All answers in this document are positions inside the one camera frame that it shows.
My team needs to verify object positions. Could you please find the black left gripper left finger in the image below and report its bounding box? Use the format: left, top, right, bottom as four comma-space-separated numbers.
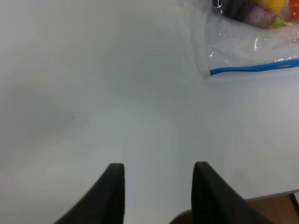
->
56, 163, 125, 224

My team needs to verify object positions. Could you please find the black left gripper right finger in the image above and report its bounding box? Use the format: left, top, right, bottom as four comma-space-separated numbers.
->
191, 161, 272, 224

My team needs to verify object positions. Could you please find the clear zip bag blue seal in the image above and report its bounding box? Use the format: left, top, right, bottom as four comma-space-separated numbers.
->
190, 0, 299, 77

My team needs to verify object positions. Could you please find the yellow bell pepper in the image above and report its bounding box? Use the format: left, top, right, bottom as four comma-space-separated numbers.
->
252, 0, 286, 14

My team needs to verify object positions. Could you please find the purple eggplant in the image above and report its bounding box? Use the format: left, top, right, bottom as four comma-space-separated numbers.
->
214, 0, 292, 29

